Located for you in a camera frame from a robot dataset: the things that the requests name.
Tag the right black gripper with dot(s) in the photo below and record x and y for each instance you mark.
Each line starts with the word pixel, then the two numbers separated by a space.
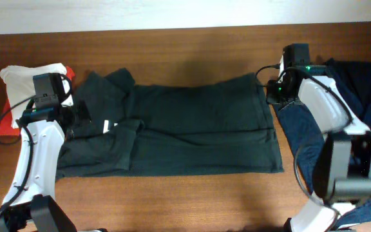
pixel 272 97

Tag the blue denim jeans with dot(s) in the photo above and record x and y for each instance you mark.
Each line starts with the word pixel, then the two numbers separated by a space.
pixel 359 215

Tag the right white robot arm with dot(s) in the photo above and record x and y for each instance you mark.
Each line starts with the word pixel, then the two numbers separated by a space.
pixel 341 175

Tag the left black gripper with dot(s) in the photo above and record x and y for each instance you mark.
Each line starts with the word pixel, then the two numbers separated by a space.
pixel 79 113

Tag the red folded t-shirt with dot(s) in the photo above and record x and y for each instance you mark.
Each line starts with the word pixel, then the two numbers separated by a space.
pixel 5 127

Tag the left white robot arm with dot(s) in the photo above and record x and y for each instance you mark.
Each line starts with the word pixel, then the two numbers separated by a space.
pixel 31 196

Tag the dark green t-shirt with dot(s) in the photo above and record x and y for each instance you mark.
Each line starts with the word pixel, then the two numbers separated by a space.
pixel 150 131

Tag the white folded t-shirt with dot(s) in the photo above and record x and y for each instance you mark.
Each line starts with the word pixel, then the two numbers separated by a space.
pixel 36 94

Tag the navy blue t-shirt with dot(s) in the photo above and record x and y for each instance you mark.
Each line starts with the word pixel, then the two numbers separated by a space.
pixel 302 132

